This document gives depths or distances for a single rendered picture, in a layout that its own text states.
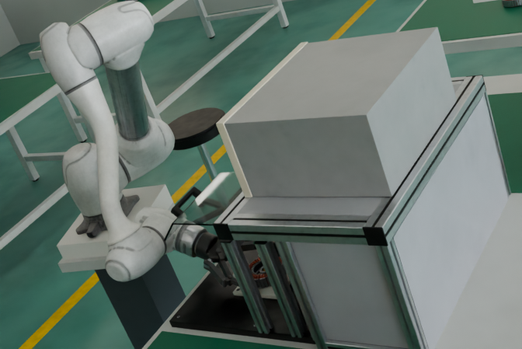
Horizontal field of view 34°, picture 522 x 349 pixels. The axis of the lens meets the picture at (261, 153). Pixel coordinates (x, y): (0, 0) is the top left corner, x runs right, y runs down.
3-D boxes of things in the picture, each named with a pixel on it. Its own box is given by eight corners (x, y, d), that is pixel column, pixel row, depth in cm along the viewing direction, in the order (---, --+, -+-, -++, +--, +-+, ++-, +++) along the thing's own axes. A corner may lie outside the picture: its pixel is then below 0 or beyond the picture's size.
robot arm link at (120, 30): (106, 161, 297) (158, 130, 305) (131, 192, 290) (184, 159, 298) (66, 12, 233) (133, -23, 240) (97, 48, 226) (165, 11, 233)
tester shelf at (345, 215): (218, 239, 198) (212, 224, 196) (340, 101, 245) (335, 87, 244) (388, 246, 172) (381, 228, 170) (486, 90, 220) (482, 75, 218)
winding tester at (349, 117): (245, 197, 202) (215, 123, 194) (323, 109, 233) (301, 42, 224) (391, 197, 179) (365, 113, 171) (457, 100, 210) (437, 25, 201)
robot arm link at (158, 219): (193, 242, 246) (168, 266, 236) (149, 224, 252) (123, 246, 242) (194, 212, 241) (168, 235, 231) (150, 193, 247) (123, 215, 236)
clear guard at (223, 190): (164, 241, 220) (155, 222, 218) (212, 190, 237) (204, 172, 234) (266, 246, 201) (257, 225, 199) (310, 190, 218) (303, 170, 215)
